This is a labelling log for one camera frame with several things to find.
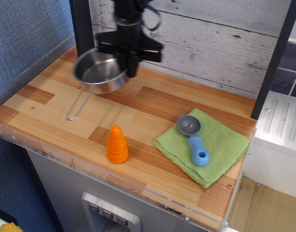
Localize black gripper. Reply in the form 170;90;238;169
95;20;163;78

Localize stainless steel pot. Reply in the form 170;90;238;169
65;48;130;121

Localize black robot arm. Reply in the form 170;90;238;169
95;0;163;77

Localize green cloth napkin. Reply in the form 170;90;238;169
154;109;250;188

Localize grey and blue scoop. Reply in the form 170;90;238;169
176;115;210;166

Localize orange plastic carrot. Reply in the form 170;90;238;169
107;126;129;164

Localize clear acrylic table edge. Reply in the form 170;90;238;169
0;120;258;232

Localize silver dispenser panel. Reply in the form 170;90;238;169
81;192;141;232

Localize white ribbed box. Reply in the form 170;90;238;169
244;91;296;195

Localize yellow object with black rim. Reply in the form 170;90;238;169
0;218;23;232

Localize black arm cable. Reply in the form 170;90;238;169
141;4;162;31

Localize dark left frame post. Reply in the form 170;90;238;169
69;0;95;57

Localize dark frame post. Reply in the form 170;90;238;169
251;0;296;120
69;0;95;57

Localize dark right frame post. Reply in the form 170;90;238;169
251;0;296;120

